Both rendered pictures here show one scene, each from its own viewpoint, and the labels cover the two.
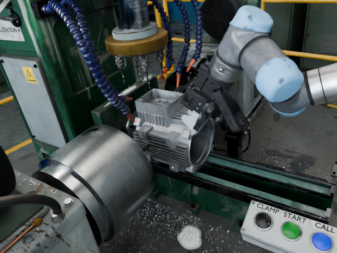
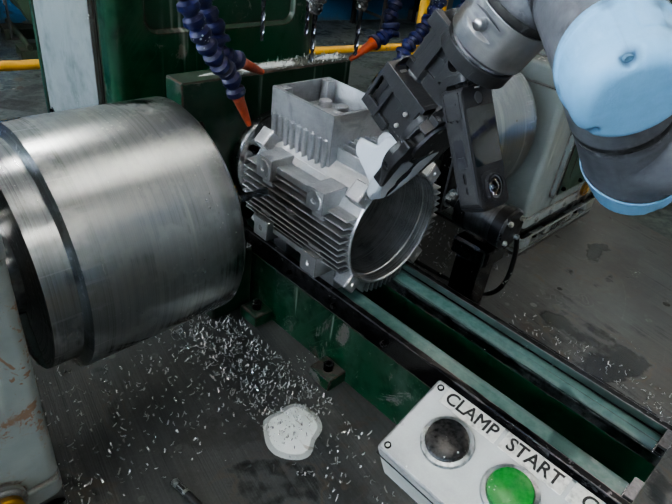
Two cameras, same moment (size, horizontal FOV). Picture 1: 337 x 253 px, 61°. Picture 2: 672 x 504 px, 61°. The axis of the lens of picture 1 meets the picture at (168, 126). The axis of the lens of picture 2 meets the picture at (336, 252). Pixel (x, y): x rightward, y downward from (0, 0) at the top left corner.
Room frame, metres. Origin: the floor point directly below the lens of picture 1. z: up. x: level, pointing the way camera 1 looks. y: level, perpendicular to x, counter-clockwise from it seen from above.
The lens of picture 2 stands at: (0.10, -0.09, 1.38)
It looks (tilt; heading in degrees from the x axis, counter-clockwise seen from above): 33 degrees down; 5
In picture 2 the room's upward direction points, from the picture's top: 8 degrees clockwise
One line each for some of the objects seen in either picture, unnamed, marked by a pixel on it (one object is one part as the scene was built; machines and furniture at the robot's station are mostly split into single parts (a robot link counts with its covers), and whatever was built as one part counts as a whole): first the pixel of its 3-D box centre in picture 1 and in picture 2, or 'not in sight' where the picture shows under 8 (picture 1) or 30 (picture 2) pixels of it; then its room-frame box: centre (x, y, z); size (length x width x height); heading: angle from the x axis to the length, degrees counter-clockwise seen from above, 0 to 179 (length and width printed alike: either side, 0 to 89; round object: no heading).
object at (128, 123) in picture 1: (140, 126); (275, 157); (0.87, 0.10, 1.02); 0.15 x 0.02 x 0.15; 144
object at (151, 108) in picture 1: (161, 107); (328, 121); (0.81, 0.02, 1.11); 0.12 x 0.11 x 0.07; 53
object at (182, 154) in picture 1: (174, 135); (340, 196); (0.79, -0.02, 1.02); 0.20 x 0.19 x 0.19; 53
